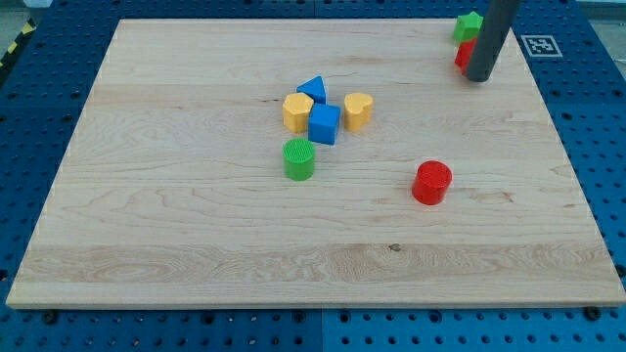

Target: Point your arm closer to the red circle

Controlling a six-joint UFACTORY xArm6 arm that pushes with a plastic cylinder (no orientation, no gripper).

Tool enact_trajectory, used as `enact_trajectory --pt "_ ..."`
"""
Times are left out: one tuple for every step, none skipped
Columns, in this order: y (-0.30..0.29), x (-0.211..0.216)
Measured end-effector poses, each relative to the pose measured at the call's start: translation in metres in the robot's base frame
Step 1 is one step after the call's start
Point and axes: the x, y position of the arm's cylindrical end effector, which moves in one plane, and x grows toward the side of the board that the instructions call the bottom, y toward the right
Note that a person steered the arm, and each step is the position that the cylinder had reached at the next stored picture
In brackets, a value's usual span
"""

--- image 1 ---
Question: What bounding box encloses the green cylinder block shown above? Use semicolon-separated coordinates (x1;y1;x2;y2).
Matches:
283;138;315;181

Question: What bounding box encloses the green star block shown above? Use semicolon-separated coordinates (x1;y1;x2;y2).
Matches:
453;12;483;43

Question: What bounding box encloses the yellow hexagon block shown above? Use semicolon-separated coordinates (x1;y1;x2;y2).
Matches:
283;93;314;133

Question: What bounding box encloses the red cylinder block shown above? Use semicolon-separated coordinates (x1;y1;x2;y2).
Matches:
411;160;453;205

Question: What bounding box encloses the yellow black hazard tape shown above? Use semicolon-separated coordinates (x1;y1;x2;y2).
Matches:
1;18;36;70

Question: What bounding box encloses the grey cylindrical robot arm rod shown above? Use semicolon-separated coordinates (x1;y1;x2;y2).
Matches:
466;0;521;83

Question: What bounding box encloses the yellow heart block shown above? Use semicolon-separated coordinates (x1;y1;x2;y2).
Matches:
344;92;374;132

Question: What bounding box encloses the red block behind rod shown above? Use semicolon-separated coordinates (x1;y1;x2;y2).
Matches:
455;37;477;75

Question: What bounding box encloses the blue cube block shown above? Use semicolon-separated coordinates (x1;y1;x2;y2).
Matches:
308;103;340;145

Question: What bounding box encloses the light wooden board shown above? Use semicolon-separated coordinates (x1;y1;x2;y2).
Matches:
7;19;625;310

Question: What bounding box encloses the white fiducial marker tag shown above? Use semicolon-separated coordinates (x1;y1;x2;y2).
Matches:
521;34;562;58

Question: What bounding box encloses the blue triangle block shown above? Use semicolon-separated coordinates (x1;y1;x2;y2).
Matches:
296;76;327;104

